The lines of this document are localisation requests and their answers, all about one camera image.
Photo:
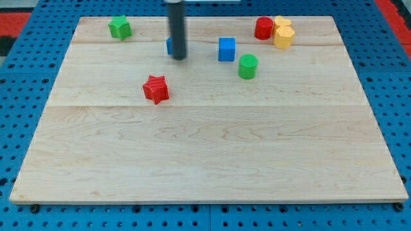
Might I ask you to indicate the yellow heart block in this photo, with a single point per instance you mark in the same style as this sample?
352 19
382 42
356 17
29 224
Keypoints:
280 21

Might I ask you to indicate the green star block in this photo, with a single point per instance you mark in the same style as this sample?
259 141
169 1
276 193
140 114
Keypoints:
120 27

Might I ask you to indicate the red star block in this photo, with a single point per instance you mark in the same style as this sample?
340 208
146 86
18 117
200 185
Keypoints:
156 89

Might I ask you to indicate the yellow hexagon block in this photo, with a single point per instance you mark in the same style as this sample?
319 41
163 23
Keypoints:
283 37

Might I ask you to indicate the blue block behind rod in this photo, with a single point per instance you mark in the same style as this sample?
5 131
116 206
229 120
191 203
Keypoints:
168 46

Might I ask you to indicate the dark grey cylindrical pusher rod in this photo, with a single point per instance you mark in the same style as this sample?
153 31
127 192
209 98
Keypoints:
176 15

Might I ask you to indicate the light wooden board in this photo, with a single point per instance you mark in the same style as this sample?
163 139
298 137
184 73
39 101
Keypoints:
301 131

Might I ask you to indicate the green cylinder block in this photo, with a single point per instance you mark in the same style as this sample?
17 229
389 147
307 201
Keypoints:
247 68

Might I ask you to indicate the red cylinder block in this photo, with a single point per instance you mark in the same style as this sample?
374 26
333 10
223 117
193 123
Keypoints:
263 28

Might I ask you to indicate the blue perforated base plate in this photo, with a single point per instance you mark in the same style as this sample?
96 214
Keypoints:
31 66

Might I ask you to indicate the blue cube block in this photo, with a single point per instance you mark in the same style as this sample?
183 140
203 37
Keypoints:
226 49

